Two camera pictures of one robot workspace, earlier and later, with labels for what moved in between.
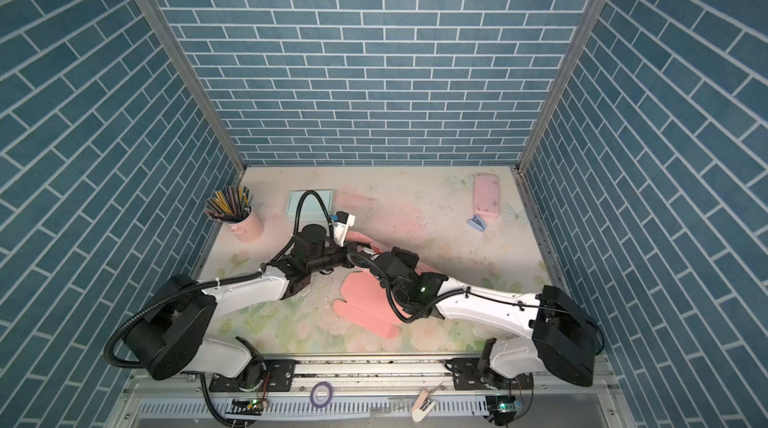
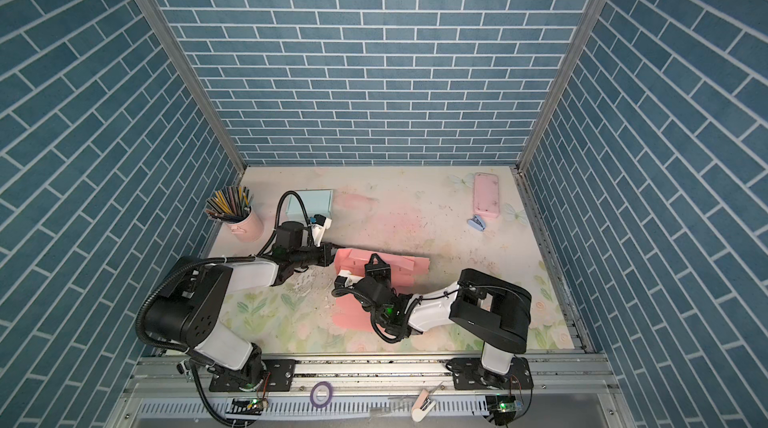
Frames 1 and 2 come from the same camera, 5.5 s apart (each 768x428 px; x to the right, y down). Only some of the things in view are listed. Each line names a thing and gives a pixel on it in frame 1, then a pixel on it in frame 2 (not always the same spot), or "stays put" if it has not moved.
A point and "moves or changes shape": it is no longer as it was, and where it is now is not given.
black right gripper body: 410,260 to 384,284
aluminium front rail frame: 177,393 stays put
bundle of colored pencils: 232,203 stays put
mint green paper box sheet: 311,211 stays put
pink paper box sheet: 364,299 moves or changes shape
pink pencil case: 486,195 stays put
